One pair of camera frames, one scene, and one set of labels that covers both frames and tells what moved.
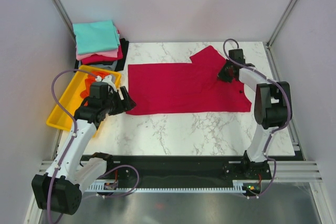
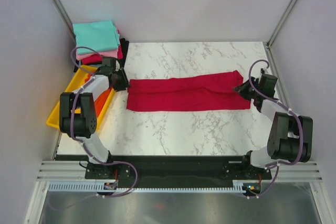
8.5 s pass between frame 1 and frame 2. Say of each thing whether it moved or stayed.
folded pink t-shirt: stayed
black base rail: stayed
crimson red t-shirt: moved
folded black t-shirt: stayed
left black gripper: moved
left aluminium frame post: stayed
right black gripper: moved
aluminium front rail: stayed
